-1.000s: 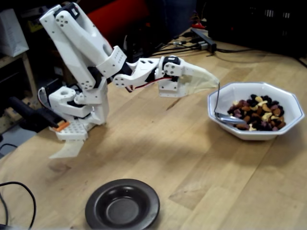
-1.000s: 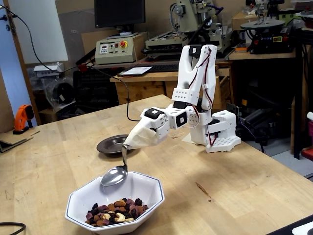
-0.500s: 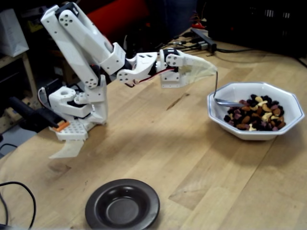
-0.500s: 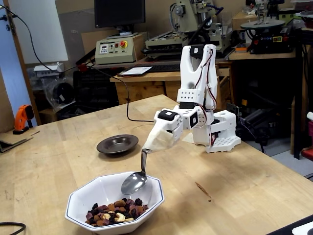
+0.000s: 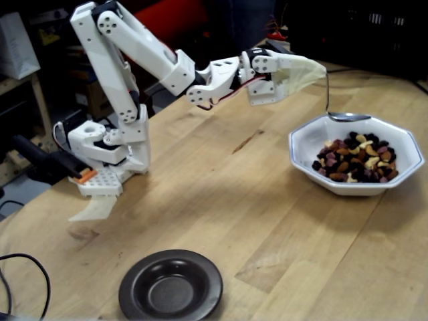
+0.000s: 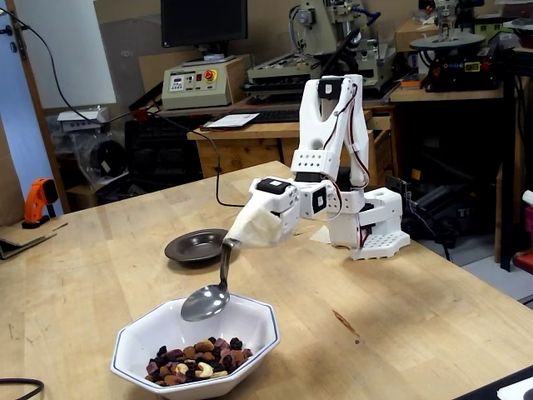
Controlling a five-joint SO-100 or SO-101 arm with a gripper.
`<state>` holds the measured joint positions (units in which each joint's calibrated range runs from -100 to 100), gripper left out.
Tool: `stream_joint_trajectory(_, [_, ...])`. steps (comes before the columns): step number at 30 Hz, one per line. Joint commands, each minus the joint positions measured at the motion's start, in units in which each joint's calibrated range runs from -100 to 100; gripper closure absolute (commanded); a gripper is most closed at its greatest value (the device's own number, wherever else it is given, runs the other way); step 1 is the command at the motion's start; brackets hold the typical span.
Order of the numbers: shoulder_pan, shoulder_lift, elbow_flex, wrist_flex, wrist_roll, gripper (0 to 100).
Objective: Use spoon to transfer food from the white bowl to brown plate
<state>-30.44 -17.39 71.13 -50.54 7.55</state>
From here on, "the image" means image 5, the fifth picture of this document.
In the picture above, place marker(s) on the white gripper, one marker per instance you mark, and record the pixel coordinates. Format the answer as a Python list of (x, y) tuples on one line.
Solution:
[(280, 84)]

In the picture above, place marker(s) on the metal spoon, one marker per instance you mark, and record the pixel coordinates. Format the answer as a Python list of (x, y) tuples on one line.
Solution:
[(351, 117)]

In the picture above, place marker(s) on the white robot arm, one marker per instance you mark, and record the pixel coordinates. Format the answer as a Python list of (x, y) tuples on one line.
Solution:
[(100, 60)]

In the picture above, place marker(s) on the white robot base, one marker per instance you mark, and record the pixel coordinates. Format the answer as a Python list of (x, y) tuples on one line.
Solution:
[(97, 182)]

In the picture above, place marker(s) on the white octagonal bowl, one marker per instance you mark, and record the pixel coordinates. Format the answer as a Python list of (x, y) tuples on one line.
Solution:
[(334, 140)]

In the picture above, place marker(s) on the brown round plate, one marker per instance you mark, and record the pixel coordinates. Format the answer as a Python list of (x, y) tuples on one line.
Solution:
[(167, 291)]

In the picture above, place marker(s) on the red alligator clips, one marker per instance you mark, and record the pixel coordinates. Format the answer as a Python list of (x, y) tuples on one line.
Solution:
[(277, 33)]

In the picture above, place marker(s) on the dark blue fabric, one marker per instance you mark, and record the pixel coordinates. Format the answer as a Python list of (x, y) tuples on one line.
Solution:
[(250, 23)]

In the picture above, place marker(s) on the black plastic crate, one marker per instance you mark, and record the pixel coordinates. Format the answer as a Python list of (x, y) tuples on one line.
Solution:
[(351, 33)]

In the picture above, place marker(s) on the mixed nuts and dried fruit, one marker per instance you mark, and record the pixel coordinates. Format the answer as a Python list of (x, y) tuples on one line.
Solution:
[(354, 157)]

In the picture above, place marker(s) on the red chair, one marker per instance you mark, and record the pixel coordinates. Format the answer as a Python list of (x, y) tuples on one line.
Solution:
[(180, 23)]

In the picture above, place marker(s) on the cream tape strip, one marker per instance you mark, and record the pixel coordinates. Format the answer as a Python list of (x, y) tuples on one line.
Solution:
[(97, 209)]

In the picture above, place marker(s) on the yellow package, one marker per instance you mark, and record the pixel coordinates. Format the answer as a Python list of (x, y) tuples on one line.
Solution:
[(48, 36)]

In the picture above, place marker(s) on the wooden shelf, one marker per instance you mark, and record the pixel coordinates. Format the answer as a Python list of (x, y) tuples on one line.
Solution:
[(39, 100)]

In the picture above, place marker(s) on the black bar clamp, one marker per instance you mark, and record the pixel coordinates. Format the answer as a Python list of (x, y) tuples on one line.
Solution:
[(50, 160)]

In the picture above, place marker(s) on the white cardboard box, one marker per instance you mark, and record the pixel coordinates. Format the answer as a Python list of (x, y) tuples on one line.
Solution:
[(16, 47)]

